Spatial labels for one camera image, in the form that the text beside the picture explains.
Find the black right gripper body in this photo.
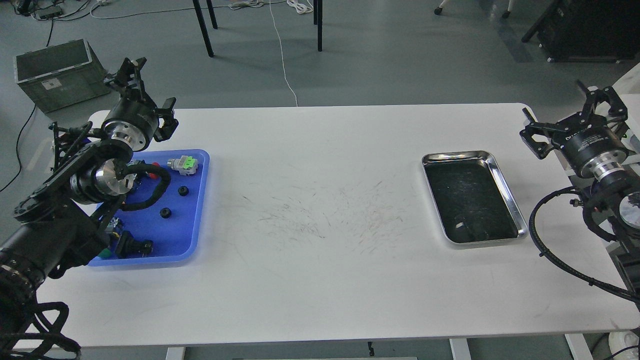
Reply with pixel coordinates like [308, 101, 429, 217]
[554, 114, 629, 179]

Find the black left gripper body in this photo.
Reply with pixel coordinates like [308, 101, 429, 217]
[102, 94, 163, 152]

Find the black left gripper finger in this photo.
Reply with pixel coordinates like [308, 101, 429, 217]
[153, 97, 179, 142]
[103, 57, 147, 101]

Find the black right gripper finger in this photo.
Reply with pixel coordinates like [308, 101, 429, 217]
[519, 108, 567, 160]
[576, 80, 628, 124]

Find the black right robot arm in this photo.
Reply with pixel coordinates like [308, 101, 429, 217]
[519, 80, 639, 305]

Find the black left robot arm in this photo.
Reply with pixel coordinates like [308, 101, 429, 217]
[0, 57, 179, 360]

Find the blue plastic tray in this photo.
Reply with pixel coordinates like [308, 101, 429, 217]
[89, 149, 210, 267]

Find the silver metal tray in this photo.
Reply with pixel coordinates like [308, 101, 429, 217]
[422, 150, 529, 249]

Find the grey connector with green cap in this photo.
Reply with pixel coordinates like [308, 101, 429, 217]
[166, 155, 199, 176]

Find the red mushroom push button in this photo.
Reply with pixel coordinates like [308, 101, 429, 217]
[147, 162, 160, 180]

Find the grey plastic crate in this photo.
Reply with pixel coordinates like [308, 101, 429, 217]
[13, 39, 110, 114]

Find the black equipment case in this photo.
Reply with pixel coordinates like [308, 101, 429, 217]
[521, 0, 640, 62]

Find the green push button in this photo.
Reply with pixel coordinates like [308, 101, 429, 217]
[98, 217, 124, 259]

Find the black table leg pair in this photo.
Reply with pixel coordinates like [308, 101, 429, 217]
[311, 0, 323, 52]

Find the black floor cable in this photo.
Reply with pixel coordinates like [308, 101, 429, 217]
[0, 102, 38, 193]

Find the white floor cable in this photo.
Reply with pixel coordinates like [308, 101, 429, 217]
[229, 0, 314, 107]

